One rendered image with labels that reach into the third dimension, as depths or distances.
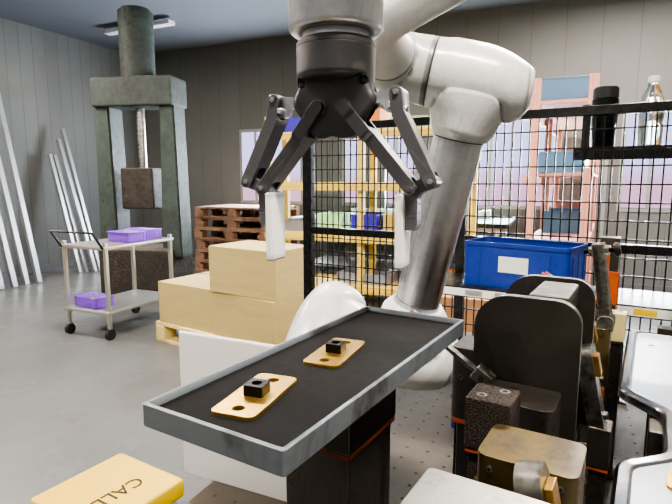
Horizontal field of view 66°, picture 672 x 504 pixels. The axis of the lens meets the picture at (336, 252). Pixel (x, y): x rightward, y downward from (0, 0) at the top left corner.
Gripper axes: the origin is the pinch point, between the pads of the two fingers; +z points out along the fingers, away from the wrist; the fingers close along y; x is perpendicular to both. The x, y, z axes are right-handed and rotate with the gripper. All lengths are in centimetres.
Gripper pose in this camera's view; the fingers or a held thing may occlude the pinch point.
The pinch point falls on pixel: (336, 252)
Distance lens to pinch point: 51.5
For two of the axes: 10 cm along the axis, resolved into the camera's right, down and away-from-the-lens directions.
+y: -9.3, -0.5, 3.7
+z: 0.0, 9.9, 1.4
